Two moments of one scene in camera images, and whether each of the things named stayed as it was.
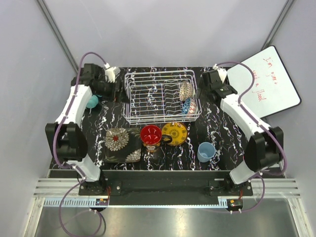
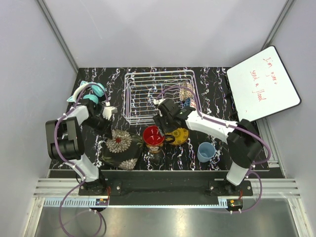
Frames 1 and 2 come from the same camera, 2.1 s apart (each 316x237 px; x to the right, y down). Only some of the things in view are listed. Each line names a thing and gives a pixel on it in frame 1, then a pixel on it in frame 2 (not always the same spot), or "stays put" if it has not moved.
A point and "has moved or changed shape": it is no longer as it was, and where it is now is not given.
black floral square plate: (122, 145) has moved or changed shape
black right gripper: (201, 87) -> (160, 120)
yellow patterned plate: (177, 131) stays put
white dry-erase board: (273, 90) stays put
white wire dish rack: (162, 96) stays put
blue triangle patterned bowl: (185, 107) stays put
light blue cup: (205, 151) stays put
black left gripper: (120, 96) -> (106, 131)
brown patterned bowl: (186, 91) stays put
